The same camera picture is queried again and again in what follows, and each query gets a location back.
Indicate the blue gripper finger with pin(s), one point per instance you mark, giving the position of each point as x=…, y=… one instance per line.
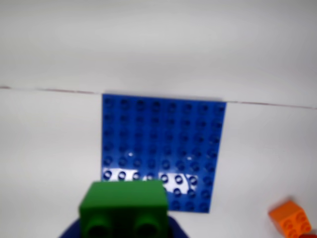
x=73, y=230
x=175, y=228

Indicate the green 2x2 block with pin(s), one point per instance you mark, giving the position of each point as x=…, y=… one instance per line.
x=123, y=205

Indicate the orange 2x2 block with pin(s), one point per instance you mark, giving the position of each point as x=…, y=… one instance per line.
x=289, y=218

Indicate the red block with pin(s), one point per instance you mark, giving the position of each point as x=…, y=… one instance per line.
x=309, y=236

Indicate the blue 8x8 studded plate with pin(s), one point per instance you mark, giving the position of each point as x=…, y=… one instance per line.
x=163, y=138

